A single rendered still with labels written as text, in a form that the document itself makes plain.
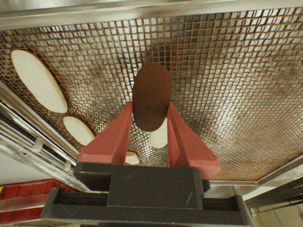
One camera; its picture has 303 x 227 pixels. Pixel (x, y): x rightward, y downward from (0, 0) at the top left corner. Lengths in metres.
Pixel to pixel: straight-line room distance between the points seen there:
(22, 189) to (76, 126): 0.62
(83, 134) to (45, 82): 0.12
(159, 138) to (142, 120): 0.11
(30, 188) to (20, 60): 0.69
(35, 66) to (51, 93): 0.04
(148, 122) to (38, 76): 0.13
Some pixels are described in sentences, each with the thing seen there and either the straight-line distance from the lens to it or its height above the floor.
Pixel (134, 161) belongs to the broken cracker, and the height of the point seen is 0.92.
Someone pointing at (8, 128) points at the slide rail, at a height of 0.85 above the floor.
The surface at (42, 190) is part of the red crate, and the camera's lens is 0.82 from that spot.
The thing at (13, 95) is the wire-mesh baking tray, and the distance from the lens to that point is 0.27.
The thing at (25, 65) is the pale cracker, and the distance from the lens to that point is 0.21.
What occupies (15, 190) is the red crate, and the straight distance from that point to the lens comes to 0.88.
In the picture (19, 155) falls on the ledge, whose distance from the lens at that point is 0.51.
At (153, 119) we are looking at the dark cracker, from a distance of 0.16.
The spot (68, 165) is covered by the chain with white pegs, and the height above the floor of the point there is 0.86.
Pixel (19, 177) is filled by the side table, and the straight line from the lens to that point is 0.82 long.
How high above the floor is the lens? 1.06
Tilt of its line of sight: 39 degrees down
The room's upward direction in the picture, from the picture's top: 170 degrees clockwise
